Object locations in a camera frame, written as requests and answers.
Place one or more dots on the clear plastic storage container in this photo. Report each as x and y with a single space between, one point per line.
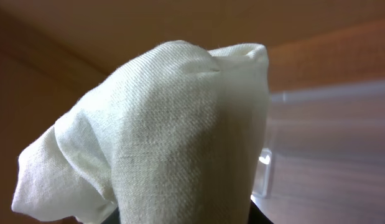
323 159

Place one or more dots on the cream garment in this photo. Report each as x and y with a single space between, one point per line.
172 136

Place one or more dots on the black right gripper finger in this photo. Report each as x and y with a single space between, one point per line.
256 216

